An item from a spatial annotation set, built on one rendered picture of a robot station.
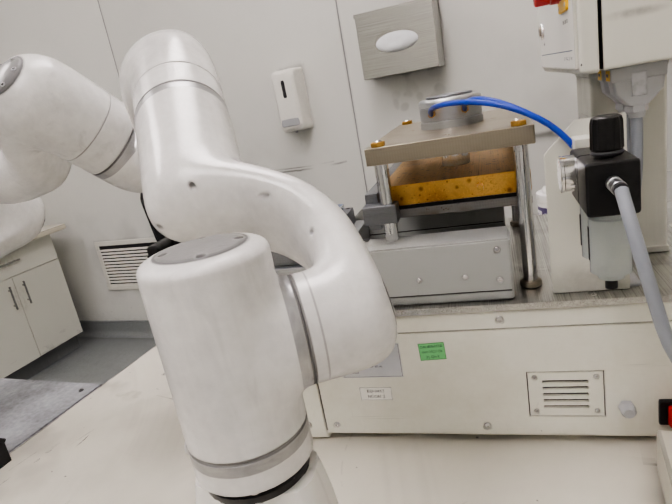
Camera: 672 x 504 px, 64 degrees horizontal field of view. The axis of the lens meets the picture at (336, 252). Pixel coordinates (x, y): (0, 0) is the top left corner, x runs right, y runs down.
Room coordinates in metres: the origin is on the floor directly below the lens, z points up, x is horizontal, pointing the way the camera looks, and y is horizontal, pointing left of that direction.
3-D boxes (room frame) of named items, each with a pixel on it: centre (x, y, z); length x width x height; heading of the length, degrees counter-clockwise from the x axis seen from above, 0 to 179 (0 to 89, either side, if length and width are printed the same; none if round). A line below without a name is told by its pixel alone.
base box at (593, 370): (0.69, -0.17, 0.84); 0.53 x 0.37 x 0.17; 72
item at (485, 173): (0.70, -0.17, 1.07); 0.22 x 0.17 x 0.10; 162
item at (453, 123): (0.67, -0.20, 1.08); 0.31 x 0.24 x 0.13; 162
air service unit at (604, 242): (0.45, -0.23, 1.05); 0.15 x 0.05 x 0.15; 162
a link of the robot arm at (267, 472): (0.33, 0.08, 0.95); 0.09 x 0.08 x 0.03; 71
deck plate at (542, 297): (0.69, -0.21, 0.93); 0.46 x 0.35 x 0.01; 72
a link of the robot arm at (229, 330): (0.33, 0.08, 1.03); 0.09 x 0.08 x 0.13; 101
